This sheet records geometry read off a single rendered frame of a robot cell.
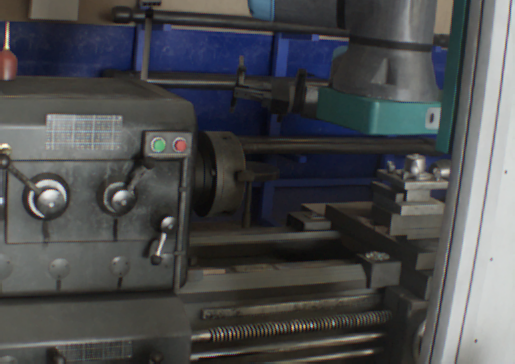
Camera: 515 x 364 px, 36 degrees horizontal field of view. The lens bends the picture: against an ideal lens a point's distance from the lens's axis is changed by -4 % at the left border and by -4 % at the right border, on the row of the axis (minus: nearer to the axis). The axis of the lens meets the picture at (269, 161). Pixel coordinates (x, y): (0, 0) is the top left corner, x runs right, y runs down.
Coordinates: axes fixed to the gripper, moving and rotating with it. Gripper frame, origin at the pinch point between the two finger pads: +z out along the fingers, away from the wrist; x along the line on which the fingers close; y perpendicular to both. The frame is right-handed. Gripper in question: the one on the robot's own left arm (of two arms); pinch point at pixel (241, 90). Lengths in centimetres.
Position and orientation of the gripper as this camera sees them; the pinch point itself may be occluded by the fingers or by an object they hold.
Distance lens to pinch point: 228.6
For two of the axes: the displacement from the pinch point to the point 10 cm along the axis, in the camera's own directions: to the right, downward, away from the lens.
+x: 0.0, -4.9, 8.7
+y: -1.9, 8.6, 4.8
